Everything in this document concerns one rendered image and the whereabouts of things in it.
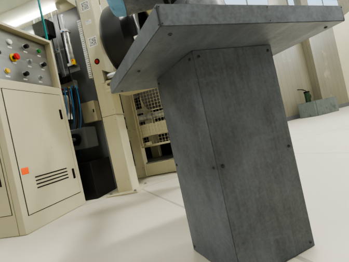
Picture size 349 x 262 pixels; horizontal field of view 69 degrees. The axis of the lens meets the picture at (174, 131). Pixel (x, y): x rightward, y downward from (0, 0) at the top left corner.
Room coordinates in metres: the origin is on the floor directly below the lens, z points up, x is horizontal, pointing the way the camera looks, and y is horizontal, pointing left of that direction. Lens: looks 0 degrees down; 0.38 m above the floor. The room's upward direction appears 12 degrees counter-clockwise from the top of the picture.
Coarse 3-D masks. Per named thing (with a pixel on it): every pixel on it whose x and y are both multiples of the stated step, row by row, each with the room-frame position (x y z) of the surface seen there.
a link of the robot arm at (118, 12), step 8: (112, 0) 0.73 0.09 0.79; (120, 0) 0.73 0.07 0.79; (128, 0) 0.73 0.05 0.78; (136, 0) 0.73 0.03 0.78; (144, 0) 0.73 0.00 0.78; (152, 0) 0.73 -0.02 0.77; (160, 0) 0.74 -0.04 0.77; (112, 8) 0.75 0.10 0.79; (120, 8) 0.75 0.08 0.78; (128, 8) 0.75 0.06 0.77; (136, 8) 0.76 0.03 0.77; (144, 8) 0.76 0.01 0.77; (152, 8) 0.78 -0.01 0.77; (120, 16) 0.80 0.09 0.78
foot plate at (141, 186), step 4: (140, 184) 2.16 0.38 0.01; (144, 184) 2.11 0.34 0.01; (148, 184) 2.10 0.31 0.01; (136, 188) 2.01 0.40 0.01; (140, 188) 1.97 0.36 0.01; (116, 192) 2.02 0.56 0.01; (120, 192) 1.98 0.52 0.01; (124, 192) 1.95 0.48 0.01; (128, 192) 1.91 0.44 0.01; (132, 192) 1.89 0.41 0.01; (136, 192) 1.88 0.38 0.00; (108, 196) 1.95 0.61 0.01
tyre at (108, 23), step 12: (108, 12) 1.76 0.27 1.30; (144, 12) 1.99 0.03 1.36; (108, 24) 1.73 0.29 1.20; (120, 24) 1.70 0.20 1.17; (132, 24) 1.70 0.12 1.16; (108, 36) 1.74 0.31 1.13; (120, 36) 1.72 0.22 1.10; (132, 36) 1.71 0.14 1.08; (108, 48) 1.77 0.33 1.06; (120, 48) 1.75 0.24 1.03; (120, 60) 1.81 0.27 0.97
